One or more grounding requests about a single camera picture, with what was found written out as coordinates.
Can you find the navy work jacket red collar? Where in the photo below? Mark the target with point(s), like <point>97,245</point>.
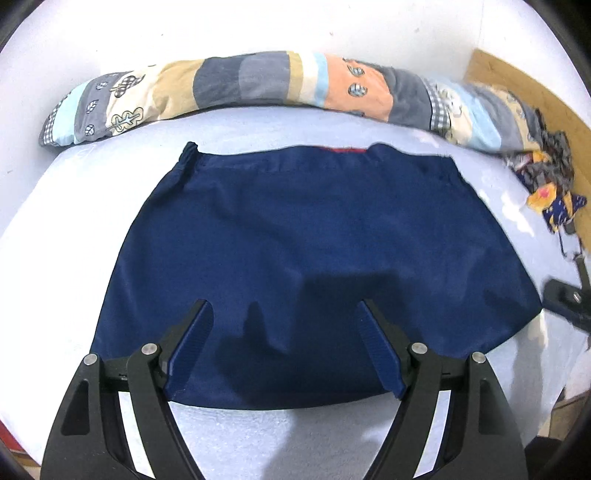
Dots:
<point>300,230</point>

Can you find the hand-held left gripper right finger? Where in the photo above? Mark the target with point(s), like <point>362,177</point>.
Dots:
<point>381,350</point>

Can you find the blue yellow star cloth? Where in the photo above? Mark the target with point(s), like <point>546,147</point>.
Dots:
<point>561,207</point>

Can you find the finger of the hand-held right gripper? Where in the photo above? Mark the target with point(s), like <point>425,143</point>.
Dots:
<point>565,295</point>

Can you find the light blue cloud bedsheet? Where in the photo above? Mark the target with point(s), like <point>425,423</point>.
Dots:
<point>60,240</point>

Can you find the eyeglasses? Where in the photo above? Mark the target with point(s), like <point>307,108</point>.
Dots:
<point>564,249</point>

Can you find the wooden headboard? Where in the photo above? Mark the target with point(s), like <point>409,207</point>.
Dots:
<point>531,87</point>

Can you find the rolled patchwork quilt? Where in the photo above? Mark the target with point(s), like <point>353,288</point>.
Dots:
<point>258,81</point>

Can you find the dark patterned cloth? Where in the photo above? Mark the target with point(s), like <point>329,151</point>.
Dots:
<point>556,157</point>

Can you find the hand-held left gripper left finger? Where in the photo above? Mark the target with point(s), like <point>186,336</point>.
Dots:
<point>189,350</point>

